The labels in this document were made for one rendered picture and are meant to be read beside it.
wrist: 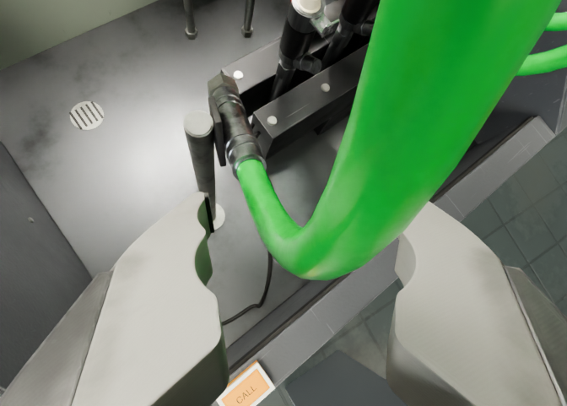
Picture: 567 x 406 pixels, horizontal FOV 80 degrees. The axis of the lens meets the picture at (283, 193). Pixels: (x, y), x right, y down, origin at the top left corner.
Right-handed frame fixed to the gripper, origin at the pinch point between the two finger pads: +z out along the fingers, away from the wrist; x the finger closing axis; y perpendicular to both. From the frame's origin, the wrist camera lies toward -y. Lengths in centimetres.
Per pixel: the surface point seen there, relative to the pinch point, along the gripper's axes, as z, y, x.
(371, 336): 75, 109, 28
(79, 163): 31.2, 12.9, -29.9
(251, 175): 3.1, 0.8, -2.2
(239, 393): 7.2, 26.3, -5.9
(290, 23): 20.9, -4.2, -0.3
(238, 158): 4.4, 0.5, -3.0
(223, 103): 9.6, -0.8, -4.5
